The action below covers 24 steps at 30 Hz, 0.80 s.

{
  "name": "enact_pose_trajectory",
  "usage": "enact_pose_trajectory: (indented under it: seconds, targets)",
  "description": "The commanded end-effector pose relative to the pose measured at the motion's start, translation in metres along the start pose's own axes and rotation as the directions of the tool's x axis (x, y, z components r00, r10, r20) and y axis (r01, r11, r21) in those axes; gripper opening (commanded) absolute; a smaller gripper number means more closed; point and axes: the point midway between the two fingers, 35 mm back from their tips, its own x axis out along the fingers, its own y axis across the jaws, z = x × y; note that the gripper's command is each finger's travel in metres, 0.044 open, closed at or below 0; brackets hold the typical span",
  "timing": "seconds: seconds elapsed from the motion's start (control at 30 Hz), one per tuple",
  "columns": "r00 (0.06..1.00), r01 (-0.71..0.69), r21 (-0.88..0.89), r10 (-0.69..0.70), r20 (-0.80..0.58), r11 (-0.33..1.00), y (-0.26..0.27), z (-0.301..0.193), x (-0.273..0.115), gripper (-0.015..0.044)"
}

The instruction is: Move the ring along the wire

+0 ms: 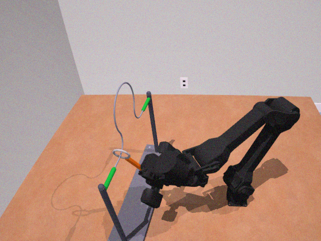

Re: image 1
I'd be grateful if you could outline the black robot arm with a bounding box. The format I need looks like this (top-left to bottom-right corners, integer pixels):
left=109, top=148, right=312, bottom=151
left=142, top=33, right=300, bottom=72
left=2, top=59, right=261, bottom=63
left=140, top=97, right=300, bottom=207

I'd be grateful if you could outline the orange handle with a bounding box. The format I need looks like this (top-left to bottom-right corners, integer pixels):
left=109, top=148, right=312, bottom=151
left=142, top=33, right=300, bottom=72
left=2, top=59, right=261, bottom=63
left=112, top=149, right=141, bottom=171

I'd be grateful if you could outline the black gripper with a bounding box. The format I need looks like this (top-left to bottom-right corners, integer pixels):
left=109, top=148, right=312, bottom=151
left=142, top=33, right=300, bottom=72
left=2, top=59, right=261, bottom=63
left=140, top=142, right=180, bottom=209

